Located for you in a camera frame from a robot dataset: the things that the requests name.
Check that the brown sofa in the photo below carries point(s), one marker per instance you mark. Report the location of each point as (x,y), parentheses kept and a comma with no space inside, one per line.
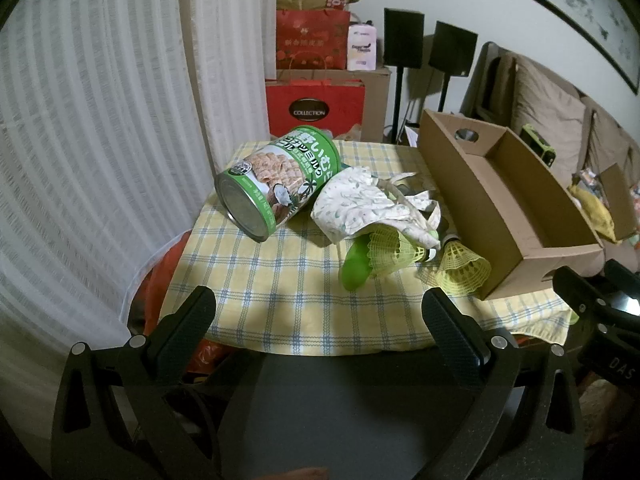
(480,85)

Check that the orange plastic bag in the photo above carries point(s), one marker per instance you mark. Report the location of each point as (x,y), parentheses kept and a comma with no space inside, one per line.
(160,275)

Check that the green black device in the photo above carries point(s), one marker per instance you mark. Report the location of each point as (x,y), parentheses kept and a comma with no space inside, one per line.
(539,145)

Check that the small tan sofa cushion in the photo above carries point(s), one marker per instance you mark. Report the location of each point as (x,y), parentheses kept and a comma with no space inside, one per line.
(607,145)

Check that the red patterned gift bag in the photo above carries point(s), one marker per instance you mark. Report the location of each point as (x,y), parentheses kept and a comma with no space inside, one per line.
(310,40)

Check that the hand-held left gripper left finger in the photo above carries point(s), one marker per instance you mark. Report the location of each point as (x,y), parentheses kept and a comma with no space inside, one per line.
(185,325)

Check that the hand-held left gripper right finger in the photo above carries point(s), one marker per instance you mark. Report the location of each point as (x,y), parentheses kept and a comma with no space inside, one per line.
(450,330)

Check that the black speaker on stand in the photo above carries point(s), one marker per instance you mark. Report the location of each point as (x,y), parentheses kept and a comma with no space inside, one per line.
(452,47)
(404,37)

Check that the yellow cloth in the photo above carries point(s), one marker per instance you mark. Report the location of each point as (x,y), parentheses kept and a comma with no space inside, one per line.
(595,212)

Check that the yellow checked tablecloth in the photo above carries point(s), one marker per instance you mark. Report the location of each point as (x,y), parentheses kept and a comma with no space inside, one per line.
(260,290)

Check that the pink white tissue pack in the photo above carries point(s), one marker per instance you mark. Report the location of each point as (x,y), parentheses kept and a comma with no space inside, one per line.
(361,47)

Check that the floral cloth bag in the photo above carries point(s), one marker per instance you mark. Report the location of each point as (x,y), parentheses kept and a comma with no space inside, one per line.
(360,200)

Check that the green biscuit can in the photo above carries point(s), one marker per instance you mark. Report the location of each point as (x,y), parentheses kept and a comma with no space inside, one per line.
(270,175)

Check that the small cardboard box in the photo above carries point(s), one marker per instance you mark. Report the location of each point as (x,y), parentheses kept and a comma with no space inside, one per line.
(620,200)

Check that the white sheer curtain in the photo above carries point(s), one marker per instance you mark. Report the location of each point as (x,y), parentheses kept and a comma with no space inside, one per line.
(100,110)

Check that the large cardboard carton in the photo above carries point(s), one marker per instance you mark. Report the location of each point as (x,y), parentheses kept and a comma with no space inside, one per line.
(377,105)

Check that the large tan sofa cushion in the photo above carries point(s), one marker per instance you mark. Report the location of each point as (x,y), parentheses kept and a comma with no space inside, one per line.
(545,110)

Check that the green pill organizer box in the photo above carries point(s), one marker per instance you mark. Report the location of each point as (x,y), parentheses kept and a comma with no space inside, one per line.
(355,270)

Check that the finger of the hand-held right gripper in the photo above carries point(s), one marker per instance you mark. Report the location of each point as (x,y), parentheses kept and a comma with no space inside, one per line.
(580,295)

